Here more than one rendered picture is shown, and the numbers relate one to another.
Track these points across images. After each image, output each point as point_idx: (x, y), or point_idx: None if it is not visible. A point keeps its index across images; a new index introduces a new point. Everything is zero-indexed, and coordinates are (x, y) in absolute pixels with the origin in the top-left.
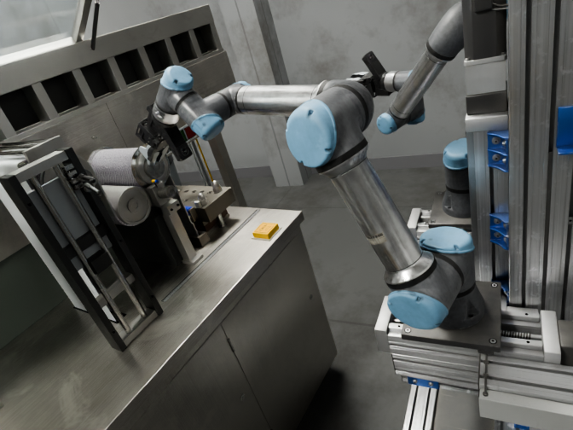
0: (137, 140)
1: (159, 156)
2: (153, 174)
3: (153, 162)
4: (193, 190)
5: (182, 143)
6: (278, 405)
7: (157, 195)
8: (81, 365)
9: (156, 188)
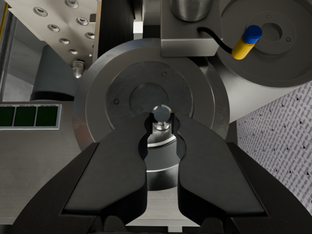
0: (77, 145)
1: (146, 138)
2: (171, 80)
3: (202, 129)
4: (40, 16)
5: None
6: None
7: (212, 4)
8: None
9: (204, 26)
